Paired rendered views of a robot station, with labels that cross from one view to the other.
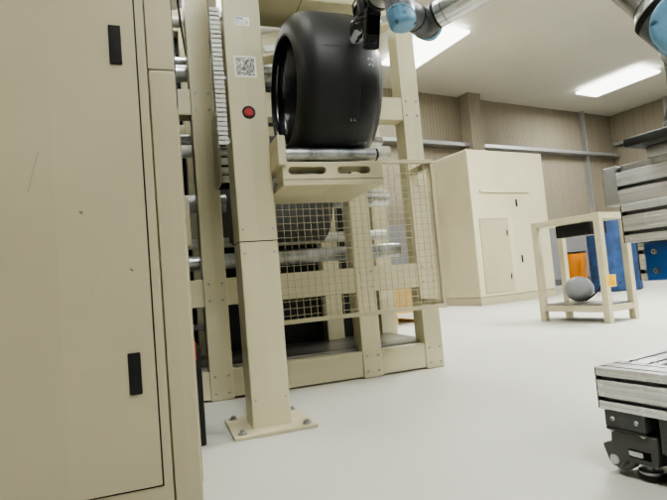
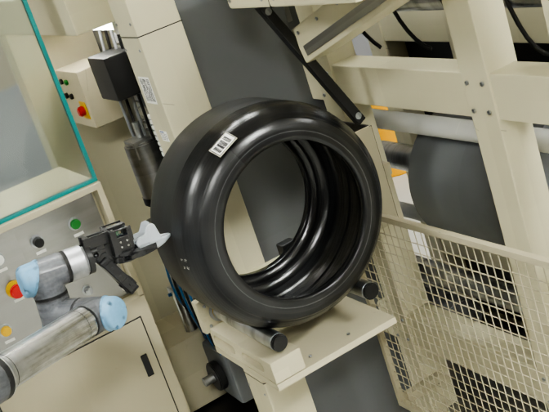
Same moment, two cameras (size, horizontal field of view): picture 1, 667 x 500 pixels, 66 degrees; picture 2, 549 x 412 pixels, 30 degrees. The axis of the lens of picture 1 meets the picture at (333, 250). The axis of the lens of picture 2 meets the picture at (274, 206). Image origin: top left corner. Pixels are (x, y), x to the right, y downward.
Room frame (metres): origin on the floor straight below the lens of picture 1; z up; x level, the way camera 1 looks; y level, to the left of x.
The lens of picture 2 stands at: (1.71, -2.43, 1.99)
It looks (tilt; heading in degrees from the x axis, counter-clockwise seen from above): 19 degrees down; 85
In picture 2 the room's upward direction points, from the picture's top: 19 degrees counter-clockwise
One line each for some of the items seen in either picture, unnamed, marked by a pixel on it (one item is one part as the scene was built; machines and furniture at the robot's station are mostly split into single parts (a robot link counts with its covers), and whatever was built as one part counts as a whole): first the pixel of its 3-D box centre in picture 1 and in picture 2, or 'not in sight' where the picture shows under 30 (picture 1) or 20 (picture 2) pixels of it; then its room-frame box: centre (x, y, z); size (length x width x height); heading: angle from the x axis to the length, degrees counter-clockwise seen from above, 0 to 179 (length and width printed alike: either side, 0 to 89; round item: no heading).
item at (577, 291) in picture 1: (582, 268); not in sight; (4.02, -1.92, 0.40); 0.60 x 0.35 x 0.80; 29
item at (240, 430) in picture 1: (268, 421); not in sight; (1.77, 0.27, 0.01); 0.27 x 0.27 x 0.02; 19
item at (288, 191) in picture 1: (319, 191); (302, 333); (1.88, 0.03, 0.80); 0.37 x 0.36 x 0.02; 19
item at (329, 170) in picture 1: (331, 173); (254, 346); (1.74, -0.01, 0.83); 0.36 x 0.09 x 0.06; 109
